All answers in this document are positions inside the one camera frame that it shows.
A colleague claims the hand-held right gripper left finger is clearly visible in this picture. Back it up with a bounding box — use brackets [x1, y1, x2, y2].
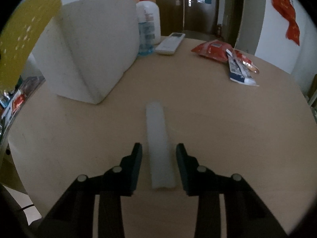
[43, 142, 143, 238]

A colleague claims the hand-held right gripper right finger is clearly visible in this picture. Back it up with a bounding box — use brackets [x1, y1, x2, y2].
[176, 143, 289, 238]

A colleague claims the white foam strip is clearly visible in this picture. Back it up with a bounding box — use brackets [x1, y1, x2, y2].
[145, 101, 178, 190]

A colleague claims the white foam box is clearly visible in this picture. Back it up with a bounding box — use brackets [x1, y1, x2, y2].
[32, 0, 139, 105]

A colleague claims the yellow perforated cloth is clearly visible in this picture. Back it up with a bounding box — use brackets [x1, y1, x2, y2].
[0, 0, 62, 90]

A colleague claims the blue and white packet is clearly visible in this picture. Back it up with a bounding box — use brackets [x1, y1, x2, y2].
[226, 50, 260, 87]

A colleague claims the red snack packet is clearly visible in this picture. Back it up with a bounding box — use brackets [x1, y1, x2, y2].
[191, 40, 260, 75]

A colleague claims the white remote control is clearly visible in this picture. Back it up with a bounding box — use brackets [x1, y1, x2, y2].
[155, 32, 186, 56]

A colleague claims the red and white box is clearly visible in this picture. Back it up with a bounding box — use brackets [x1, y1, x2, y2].
[9, 89, 28, 116]

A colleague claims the white lotion bottle red pump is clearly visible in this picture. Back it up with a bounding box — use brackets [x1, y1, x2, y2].
[135, 0, 161, 56]

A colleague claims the dark wooden door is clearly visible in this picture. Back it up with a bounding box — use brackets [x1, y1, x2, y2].
[183, 0, 220, 34]

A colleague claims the red hanging decoration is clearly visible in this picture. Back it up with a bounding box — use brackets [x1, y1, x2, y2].
[271, 0, 300, 46]

